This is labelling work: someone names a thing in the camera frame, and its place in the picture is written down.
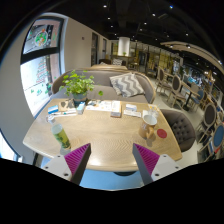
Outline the group of ceiling lights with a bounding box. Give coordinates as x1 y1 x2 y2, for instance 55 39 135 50
99 3 194 51

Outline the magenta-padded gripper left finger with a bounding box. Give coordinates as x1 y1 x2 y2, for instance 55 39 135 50
42 143 92 186

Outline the white printed brochure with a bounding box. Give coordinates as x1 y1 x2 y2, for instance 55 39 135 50
85 99 113 113

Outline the window with festive stickers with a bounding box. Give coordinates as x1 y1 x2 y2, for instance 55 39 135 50
19 16 65 118

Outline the white pen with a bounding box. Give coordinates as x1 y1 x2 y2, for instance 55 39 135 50
49 110 78 118

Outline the grey white chevron pillow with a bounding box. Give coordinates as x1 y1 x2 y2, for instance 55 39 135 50
108 72 146 98

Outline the flat round red coaster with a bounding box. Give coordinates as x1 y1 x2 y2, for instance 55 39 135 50
156 128 168 140

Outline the grey wood-framed sofa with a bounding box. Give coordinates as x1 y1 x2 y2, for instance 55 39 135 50
50 68 157 104

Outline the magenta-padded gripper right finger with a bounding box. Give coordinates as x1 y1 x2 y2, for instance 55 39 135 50
132 143 183 186

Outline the grey tufted armchair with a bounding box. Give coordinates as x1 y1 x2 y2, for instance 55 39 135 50
159 108 197 154

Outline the small teal box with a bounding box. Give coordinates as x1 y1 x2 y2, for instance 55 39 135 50
76 101 87 115

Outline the clear plastic cup with straw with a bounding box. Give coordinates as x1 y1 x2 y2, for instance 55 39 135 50
146 104 160 118

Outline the blue and white small box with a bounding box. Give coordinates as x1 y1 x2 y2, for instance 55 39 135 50
47 104 60 115

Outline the clear green-labelled drink bottle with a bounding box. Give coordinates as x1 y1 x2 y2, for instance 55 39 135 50
50 122 72 152

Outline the group of dining chairs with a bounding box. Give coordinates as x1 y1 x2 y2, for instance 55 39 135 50
154 65 224 164

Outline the green potted plant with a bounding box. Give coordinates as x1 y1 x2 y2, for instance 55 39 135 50
59 69 104 104

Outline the white tissue box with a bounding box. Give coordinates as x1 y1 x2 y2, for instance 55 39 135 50
110 99 123 119

